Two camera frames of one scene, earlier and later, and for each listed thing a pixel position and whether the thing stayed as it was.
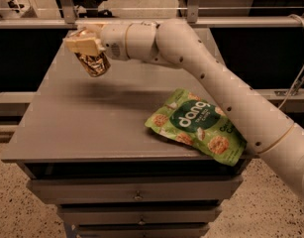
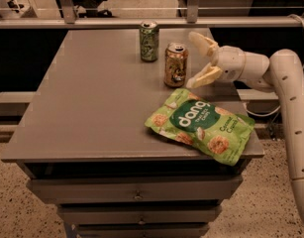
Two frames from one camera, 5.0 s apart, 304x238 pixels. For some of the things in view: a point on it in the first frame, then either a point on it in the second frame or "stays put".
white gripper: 112,40 to 232,63
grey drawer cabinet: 83,144 stays put
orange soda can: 95,64 to 175,64
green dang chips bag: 187,116 stays put
